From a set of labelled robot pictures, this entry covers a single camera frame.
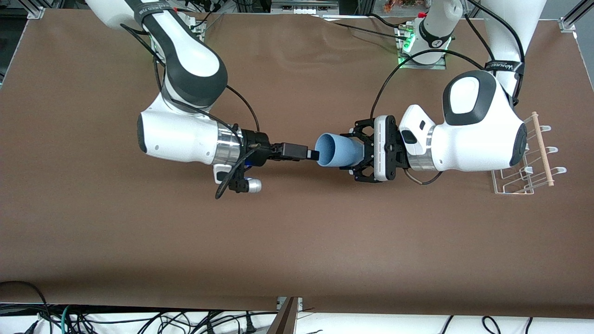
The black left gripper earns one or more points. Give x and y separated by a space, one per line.
363 153

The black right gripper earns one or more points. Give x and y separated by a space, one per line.
258 144

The blue plastic cup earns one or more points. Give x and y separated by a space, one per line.
338 150

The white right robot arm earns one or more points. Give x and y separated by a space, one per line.
185 134

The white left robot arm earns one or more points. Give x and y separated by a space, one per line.
478 134

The wooden rack rod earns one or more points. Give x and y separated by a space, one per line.
544 148

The brown table cover sheet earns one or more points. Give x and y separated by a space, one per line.
297 232

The metal frame white connectors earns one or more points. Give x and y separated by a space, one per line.
306 10

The aluminium profile post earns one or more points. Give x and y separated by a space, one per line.
285 320

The aluminium corner bracket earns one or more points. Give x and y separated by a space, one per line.
567 24

